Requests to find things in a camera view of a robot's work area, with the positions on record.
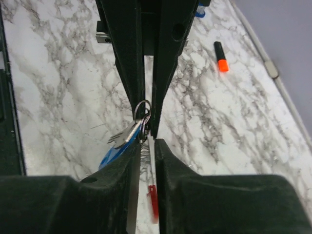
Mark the blue black stapler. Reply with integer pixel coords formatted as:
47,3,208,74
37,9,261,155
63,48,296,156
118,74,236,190
195,0,211,18

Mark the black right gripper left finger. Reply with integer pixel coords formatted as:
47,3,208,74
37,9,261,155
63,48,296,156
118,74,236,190
0,143,140,234

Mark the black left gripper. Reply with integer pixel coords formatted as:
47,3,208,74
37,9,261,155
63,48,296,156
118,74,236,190
96,0,198,137

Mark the white wall clip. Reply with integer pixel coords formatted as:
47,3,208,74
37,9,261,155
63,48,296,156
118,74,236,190
264,60,279,79

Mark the black orange highlighter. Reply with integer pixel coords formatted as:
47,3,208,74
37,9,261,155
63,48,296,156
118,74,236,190
214,41,229,72

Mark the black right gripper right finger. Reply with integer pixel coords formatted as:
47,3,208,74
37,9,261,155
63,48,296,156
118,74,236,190
155,139,312,234

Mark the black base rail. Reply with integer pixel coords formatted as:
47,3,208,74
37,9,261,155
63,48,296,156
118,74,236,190
0,17,26,176

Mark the blue key tag with key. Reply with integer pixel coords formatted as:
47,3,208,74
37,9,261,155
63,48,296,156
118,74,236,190
98,119,142,170

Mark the silver keyring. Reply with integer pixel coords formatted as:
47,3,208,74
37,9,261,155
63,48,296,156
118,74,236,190
133,99,152,144

